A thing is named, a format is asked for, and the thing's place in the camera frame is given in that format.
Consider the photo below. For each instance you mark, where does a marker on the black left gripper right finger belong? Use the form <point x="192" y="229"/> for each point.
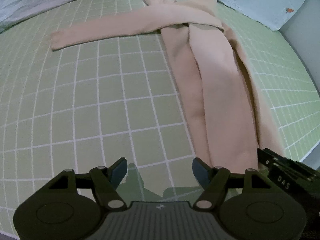
<point x="214" y="184"/>

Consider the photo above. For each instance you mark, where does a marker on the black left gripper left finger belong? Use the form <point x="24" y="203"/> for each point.
<point x="105" y="182"/>

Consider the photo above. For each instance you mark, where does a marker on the beige long-sleeve shirt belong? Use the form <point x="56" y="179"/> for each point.
<point x="227" y="115"/>

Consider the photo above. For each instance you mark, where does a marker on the green grid bed sheet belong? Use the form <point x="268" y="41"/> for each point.
<point x="89" y="105"/>

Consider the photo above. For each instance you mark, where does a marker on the white bed frame edge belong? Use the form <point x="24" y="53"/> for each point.
<point x="302" y="32"/>

